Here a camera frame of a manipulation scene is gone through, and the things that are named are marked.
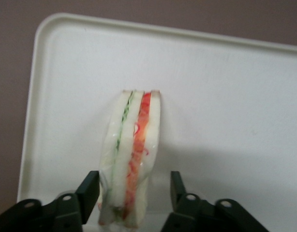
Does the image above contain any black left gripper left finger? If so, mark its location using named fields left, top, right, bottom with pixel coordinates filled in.
left=0, top=170, right=101, bottom=232

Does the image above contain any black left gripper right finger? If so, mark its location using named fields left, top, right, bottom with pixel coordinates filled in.
left=160, top=170, right=270, bottom=232

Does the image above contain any triangle sandwich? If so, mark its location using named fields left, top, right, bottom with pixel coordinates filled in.
left=98, top=89, right=162, bottom=229

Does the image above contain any cream plastic tray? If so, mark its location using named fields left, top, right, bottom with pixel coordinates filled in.
left=17, top=13, right=297, bottom=232

